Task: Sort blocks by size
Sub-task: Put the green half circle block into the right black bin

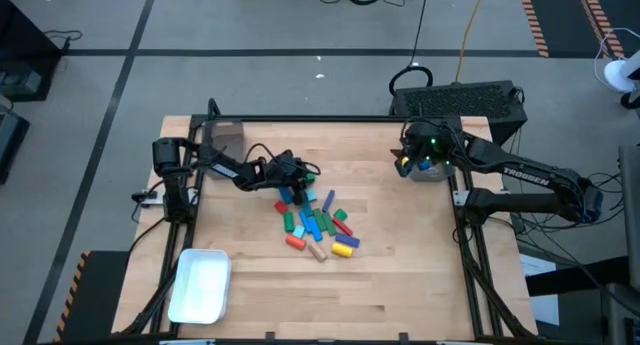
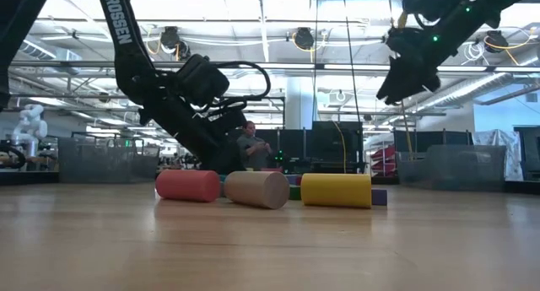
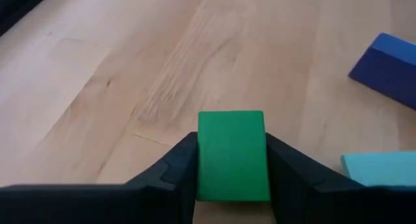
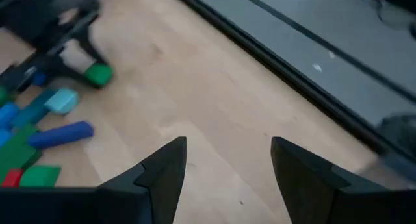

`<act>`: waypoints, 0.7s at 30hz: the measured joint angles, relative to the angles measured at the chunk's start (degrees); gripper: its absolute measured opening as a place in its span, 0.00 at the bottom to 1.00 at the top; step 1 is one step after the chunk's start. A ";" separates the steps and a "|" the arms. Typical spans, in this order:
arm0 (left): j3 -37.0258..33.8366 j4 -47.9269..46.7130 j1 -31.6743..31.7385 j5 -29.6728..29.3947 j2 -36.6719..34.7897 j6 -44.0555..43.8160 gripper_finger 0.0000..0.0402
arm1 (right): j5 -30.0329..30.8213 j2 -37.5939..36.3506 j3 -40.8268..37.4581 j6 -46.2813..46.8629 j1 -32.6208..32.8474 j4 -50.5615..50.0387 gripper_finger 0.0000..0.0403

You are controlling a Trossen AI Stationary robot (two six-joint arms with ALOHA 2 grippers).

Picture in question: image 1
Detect natural wood cylinder block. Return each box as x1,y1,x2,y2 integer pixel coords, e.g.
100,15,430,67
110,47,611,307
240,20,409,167
306,240,329,263

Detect grey equipment panel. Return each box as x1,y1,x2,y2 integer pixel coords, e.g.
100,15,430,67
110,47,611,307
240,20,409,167
617,143,640,292

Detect black aluminium table frame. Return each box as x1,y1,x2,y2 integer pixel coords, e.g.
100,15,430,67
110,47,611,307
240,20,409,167
119,97,540,339

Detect black perforated computer case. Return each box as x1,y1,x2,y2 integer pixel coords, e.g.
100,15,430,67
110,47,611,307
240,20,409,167
389,79,529,142

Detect black desk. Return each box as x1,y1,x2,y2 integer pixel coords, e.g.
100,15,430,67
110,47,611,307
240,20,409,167
0,0,65,104

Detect grey equipment cabinet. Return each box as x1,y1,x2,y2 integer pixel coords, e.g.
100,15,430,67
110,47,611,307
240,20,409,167
601,282,640,345

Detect black equipment case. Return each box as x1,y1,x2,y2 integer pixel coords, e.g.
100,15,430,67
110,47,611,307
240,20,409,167
0,104,31,186

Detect red long block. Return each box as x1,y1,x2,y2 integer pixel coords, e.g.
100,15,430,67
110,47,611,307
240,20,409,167
332,215,354,237

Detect black hanging cable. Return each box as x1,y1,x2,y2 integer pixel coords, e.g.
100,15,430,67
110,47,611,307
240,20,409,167
388,0,435,97

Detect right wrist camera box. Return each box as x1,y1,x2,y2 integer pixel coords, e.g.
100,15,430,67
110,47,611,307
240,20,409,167
397,152,415,179

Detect white round device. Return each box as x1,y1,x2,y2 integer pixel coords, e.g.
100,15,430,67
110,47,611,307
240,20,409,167
602,48,640,94

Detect clear plastic bin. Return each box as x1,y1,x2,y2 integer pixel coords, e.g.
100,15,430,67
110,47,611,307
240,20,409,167
407,157,455,183
202,120,246,181

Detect black bar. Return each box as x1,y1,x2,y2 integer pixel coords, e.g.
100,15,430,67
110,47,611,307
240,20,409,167
524,256,632,297

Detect white plastic tray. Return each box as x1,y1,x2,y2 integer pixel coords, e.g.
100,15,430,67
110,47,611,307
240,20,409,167
167,247,233,326

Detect long yellow cable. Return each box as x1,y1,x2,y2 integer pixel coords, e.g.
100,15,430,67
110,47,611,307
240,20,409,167
452,0,489,84

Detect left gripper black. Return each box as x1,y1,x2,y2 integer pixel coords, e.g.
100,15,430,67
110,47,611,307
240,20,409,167
247,149,312,207

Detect grey box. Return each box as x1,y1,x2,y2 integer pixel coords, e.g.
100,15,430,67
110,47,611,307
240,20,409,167
0,67,44,97

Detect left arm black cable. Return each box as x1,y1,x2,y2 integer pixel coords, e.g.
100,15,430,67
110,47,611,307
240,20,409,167
243,142,322,177

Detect black mat striped edge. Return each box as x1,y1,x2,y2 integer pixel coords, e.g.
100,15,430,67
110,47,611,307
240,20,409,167
516,0,640,60
52,249,132,344

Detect white paper sheet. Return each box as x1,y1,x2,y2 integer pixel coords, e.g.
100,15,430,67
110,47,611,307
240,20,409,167
518,253,561,327

